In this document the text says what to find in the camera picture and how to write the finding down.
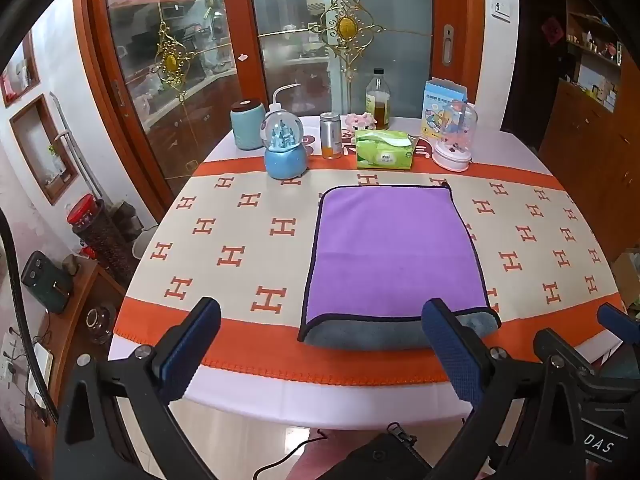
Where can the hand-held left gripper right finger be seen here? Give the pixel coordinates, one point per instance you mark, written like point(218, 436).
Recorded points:
point(450, 350)

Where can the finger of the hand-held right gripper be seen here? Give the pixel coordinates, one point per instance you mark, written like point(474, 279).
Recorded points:
point(565, 350)
point(617, 321)

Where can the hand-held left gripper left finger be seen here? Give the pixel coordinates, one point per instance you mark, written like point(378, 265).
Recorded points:
point(192, 347)

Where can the purple towel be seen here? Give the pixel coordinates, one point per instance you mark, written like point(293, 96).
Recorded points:
point(390, 255)

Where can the cardboard box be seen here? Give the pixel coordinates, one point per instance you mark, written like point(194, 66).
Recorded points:
point(629, 275)

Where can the round glass jar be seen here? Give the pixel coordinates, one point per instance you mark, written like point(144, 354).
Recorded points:
point(99, 322)

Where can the white container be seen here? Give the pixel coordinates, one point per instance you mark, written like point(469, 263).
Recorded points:
point(143, 245)

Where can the orange beige patterned table runner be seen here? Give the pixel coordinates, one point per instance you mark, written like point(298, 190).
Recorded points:
point(240, 240)

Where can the wooden side cabinet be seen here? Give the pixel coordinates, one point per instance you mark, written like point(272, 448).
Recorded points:
point(80, 305)

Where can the black zipper bag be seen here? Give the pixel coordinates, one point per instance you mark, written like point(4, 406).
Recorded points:
point(380, 457)

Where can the jar with red lid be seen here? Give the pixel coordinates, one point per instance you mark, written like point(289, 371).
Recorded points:
point(97, 235)

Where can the black kitchen appliance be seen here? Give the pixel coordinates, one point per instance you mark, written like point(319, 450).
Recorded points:
point(47, 282)

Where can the wooden shelf cabinet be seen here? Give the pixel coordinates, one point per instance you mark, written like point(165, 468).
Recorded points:
point(600, 160)

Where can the pink dome ornament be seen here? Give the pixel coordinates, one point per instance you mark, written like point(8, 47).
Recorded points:
point(452, 147)

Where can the green tissue pack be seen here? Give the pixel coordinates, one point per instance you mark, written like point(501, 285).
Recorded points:
point(382, 152)

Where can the blue snow globe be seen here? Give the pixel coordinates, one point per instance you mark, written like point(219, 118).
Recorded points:
point(282, 145)

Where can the teal canister with brown lid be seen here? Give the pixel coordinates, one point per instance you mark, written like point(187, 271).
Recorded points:
point(246, 125)

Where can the metal folding pole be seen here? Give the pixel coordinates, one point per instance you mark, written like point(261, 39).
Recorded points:
point(75, 145)

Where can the pink flower ornament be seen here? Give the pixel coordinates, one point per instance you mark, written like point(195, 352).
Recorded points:
point(361, 121)

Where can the small bottle with silver cap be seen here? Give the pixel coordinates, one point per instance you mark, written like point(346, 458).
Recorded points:
point(330, 135)

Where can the blue printed carton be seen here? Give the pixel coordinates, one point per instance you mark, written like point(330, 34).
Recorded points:
point(440, 97)

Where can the glass oil bottle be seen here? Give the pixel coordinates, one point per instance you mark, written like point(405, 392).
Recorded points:
point(378, 105)

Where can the white bent-spout bottle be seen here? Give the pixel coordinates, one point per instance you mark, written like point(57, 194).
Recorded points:
point(280, 97)

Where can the small gold door ornament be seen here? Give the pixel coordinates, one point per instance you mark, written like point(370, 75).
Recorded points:
point(171, 62)

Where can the large gold door ornament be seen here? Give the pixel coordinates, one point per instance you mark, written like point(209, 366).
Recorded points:
point(346, 27)

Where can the wooden wall niche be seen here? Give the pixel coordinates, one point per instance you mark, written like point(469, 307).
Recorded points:
point(30, 160)
point(15, 70)

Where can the white wall switch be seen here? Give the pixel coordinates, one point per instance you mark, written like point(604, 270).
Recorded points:
point(501, 9)

